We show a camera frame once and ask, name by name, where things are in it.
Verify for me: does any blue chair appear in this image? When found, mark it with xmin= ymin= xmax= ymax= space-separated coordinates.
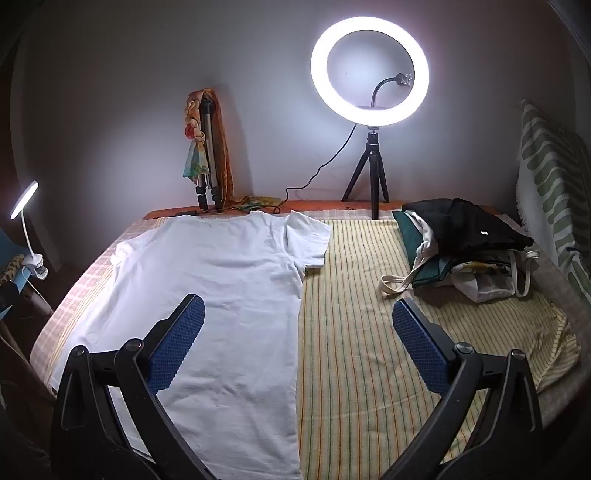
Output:
xmin=0 ymin=228 xmax=54 ymax=319

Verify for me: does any cream garment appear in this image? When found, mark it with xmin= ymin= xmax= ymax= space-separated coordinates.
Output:
xmin=406 ymin=212 xmax=441 ymax=274

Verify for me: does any white ring light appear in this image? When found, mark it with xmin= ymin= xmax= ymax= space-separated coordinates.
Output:
xmin=310 ymin=17 xmax=430 ymax=126

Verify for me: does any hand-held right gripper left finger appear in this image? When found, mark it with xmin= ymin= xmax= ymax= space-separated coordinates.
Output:
xmin=50 ymin=294 xmax=218 ymax=480

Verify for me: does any black garment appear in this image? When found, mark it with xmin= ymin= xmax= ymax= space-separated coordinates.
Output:
xmin=402 ymin=198 xmax=535 ymax=256

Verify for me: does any black ring light cable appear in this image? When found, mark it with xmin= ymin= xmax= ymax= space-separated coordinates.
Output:
xmin=277 ymin=124 xmax=357 ymax=214

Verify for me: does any dark green cloth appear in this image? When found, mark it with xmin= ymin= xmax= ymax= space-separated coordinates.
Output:
xmin=392 ymin=210 xmax=455 ymax=288

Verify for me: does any orange patterned cloth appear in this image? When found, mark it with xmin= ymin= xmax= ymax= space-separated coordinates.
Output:
xmin=203 ymin=87 xmax=283 ymax=215

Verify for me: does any orange mattress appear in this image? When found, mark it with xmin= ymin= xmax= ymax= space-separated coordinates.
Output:
xmin=143 ymin=198 xmax=509 ymax=221

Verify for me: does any pink checked bed sheet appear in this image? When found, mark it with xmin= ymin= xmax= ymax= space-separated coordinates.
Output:
xmin=30 ymin=215 xmax=171 ymax=398

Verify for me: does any leopard print cloth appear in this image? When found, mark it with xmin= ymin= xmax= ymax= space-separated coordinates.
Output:
xmin=0 ymin=253 xmax=26 ymax=286

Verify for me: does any white t-shirt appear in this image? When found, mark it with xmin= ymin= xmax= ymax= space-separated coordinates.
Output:
xmin=52 ymin=210 xmax=333 ymax=480

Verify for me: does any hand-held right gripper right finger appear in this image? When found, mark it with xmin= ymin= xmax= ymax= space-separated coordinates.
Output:
xmin=382 ymin=296 xmax=543 ymax=480

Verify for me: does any yellow striped bed sheet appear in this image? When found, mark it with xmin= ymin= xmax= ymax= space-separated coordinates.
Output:
xmin=295 ymin=210 xmax=581 ymax=480

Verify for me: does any colourful printed scarf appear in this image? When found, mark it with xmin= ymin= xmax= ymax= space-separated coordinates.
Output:
xmin=181 ymin=90 xmax=208 ymax=181

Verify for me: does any green and white patterned blanket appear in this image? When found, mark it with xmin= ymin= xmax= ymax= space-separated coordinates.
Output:
xmin=516 ymin=99 xmax=591 ymax=296

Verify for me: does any white clip desk lamp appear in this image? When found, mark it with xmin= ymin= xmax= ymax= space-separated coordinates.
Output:
xmin=10 ymin=181 xmax=49 ymax=281

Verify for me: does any black gooseneck phone holder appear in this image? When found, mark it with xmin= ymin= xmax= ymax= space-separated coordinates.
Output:
xmin=370 ymin=71 xmax=413 ymax=108

